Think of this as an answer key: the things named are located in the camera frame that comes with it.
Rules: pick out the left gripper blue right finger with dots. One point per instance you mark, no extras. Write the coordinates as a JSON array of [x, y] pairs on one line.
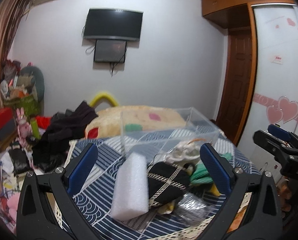
[[218, 167]]

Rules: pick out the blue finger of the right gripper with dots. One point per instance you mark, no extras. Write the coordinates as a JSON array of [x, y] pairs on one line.
[[278, 132]]

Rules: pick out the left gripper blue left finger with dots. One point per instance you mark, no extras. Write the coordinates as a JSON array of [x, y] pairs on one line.
[[79, 168]]

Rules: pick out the white drawstring cloth bag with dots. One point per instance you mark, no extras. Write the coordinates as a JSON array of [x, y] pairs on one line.
[[183, 153]]

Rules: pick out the grey glitter pouch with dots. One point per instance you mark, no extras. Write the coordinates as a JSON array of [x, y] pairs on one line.
[[192, 210]]

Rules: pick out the black pouch with gold chain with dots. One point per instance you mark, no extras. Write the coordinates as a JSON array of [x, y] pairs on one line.
[[166, 183]]

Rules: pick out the white foam block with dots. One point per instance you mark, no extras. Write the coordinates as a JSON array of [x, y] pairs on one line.
[[130, 197]]

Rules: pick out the green knitted soft item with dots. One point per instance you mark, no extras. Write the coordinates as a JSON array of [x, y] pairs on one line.
[[200, 175]]

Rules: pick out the yellow soft toy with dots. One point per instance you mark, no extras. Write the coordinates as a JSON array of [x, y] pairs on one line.
[[214, 191]]

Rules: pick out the blue patterned bed cover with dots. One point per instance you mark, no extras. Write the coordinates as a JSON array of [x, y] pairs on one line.
[[95, 198]]

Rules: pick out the white wardrobe with pink hearts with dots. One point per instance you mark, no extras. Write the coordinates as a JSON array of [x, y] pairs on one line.
[[275, 98]]

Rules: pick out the black clothes pile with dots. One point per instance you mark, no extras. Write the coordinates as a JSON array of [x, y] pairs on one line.
[[50, 151]]

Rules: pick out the beige blanket with coloured patches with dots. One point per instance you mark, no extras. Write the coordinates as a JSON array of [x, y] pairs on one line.
[[113, 121]]

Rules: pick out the brown wooden door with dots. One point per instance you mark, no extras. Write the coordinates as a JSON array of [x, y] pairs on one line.
[[237, 81]]

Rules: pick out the clear plastic storage box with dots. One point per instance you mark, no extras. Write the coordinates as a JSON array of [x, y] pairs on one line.
[[151, 143]]

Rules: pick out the yellow foam tube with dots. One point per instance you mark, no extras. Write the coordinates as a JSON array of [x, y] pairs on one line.
[[99, 97]]

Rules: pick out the pink bunny plush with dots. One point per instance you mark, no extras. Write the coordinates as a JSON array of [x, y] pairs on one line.
[[23, 127]]

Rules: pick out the green box with toys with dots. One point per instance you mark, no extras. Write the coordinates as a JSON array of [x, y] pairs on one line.
[[29, 103]]

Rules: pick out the red box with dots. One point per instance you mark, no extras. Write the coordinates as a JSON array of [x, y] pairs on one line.
[[1, 116]]

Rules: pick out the grey green plush cushion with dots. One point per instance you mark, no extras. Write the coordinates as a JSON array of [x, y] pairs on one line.
[[38, 80]]

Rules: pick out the small dark wall monitor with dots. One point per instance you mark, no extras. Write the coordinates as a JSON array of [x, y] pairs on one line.
[[110, 51]]

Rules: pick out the wall mounted black television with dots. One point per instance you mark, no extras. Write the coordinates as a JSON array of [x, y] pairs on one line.
[[113, 24]]

